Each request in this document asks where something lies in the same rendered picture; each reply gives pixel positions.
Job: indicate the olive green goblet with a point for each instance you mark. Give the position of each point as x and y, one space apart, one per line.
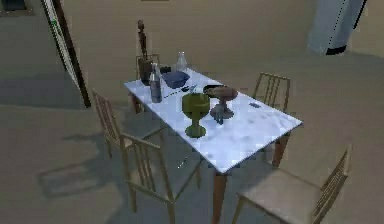
195 108

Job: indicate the silver knife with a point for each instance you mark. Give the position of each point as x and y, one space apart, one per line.
180 90

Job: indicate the blue bowl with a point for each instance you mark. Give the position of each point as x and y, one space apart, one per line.
175 79

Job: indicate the dark glass bottle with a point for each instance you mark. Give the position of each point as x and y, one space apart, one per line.
155 85

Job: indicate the white marble dining table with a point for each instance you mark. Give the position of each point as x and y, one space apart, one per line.
233 133

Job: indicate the clear glass bottle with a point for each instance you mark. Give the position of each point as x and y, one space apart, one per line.
181 63

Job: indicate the small blue flat object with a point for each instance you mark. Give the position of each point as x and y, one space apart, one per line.
255 105

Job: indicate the brown pedestal bowl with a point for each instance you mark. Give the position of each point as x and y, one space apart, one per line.
224 95

